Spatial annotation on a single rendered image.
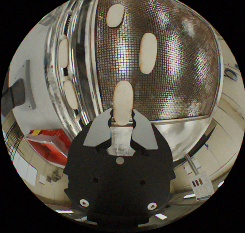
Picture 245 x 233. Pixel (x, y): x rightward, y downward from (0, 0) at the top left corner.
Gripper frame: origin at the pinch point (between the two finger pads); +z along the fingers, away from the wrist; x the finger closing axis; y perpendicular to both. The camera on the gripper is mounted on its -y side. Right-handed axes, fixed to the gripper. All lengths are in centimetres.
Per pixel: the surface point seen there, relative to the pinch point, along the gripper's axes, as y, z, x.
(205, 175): 49, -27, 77
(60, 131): 17.9, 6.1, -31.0
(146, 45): -12.8, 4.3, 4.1
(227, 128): 52, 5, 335
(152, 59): -9.9, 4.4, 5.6
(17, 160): 184, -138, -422
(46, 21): -38, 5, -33
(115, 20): -19.1, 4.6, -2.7
